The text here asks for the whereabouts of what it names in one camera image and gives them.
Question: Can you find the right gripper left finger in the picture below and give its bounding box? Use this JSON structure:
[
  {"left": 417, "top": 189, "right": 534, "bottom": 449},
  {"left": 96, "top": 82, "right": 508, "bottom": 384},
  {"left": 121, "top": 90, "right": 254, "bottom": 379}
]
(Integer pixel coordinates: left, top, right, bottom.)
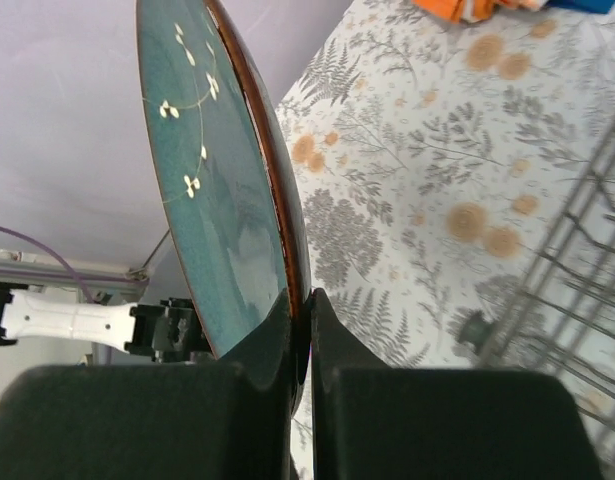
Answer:
[{"left": 0, "top": 295, "right": 293, "bottom": 479}]

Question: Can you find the orange patterned cloth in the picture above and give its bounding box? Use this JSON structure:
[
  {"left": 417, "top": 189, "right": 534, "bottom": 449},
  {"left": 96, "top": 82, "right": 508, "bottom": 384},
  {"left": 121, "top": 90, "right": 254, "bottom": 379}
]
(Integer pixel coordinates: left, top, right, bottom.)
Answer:
[{"left": 412, "top": 0, "right": 547, "bottom": 23}]

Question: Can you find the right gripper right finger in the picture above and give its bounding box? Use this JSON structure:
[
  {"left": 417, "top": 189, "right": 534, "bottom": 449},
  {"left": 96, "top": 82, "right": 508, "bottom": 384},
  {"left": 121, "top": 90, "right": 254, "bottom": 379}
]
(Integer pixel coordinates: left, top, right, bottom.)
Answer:
[{"left": 311, "top": 289, "right": 602, "bottom": 479}]

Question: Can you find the dark teal plate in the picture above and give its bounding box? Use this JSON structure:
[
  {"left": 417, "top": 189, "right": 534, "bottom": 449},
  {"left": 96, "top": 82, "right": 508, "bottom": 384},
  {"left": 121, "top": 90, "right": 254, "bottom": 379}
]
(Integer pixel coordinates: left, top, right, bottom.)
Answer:
[{"left": 135, "top": 0, "right": 313, "bottom": 416}]

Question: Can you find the floral table mat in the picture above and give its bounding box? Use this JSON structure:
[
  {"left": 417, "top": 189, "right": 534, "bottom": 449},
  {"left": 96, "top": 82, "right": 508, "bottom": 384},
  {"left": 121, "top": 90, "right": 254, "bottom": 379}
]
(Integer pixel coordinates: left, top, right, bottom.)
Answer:
[{"left": 277, "top": 1, "right": 615, "bottom": 479}]

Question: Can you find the grey wire dish rack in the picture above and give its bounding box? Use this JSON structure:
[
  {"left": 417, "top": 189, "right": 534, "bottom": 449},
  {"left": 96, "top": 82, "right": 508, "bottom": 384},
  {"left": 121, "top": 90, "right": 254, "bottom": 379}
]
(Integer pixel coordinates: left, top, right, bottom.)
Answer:
[{"left": 456, "top": 117, "right": 615, "bottom": 450}]

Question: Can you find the blue folded towel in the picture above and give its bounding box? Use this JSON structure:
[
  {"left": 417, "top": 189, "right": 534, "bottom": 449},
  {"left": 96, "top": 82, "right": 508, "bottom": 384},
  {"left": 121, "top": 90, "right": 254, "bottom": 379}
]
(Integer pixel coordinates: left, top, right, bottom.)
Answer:
[{"left": 547, "top": 0, "right": 615, "bottom": 15}]

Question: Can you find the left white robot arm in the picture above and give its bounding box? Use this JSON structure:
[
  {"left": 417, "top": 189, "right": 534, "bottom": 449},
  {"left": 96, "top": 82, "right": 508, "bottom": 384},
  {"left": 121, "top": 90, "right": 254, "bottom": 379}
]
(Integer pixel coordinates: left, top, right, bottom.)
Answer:
[{"left": 0, "top": 283, "right": 212, "bottom": 363}]

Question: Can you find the aluminium frame rail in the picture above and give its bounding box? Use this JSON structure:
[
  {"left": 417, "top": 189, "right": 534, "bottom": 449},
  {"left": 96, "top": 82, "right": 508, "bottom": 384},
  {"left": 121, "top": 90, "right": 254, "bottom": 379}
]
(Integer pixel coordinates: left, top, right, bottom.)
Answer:
[{"left": 0, "top": 249, "right": 149, "bottom": 296}]

